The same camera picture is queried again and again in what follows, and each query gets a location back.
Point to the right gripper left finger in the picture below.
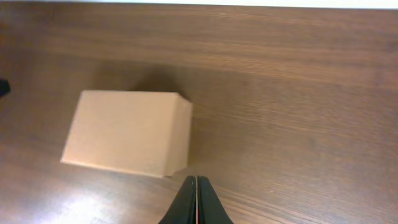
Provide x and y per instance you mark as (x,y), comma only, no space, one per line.
(183,208)

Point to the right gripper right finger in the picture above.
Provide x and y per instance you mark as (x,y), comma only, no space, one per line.
(210,208)

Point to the brown cardboard box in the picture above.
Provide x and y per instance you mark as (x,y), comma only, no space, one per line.
(133,132)

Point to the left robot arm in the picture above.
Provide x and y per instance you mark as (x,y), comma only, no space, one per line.
(4,87)

